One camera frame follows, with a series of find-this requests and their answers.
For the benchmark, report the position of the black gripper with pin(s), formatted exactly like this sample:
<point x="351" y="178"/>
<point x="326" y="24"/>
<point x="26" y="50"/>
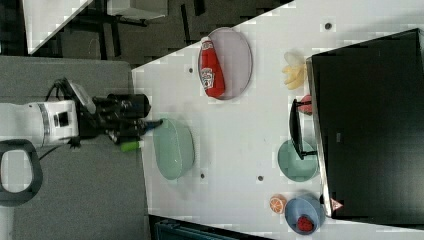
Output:
<point x="120" y="116"/>

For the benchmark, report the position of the green plastic strainer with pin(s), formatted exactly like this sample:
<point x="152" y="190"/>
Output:
<point x="174" y="148"/>

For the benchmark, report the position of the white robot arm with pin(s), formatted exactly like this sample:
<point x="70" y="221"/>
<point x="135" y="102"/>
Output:
<point x="43" y="123"/>

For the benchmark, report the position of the red ketchup bottle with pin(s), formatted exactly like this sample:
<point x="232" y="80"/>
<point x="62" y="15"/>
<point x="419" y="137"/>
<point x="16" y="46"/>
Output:
<point x="211" y="74"/>

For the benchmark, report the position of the grey oval plate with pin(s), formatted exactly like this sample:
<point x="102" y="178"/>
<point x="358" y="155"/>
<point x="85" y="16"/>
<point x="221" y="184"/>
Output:
<point x="235" y="59"/>

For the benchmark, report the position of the orange slice toy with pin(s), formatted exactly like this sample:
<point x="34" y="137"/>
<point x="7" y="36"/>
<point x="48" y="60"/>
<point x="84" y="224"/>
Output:
<point x="277" y="203"/>

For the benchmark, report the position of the teal green bowl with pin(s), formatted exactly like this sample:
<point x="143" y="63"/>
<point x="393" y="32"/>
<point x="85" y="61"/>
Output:
<point x="295" y="168"/>

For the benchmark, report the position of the black plate in rack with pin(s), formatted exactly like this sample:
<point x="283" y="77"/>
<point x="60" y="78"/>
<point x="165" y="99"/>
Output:
<point x="295" y="131"/>

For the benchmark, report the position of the yellow banana bunch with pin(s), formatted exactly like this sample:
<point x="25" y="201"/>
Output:
<point x="294" y="70"/>

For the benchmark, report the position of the red toy behind plate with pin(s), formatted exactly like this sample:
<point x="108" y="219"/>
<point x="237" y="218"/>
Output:
<point x="306" y="105"/>

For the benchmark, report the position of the blue bowl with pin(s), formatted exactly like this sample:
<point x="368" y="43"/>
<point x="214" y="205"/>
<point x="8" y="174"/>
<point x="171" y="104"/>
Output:
<point x="304" y="205"/>

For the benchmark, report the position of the red strawberry toy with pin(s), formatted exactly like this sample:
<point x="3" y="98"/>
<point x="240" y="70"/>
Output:
<point x="305" y="224"/>

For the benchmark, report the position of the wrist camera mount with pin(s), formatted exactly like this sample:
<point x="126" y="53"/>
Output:
<point x="75" y="92"/>

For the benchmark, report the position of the black oval frame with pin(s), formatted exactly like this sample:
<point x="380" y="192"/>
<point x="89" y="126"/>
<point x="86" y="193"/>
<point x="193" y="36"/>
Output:
<point x="11" y="199"/>

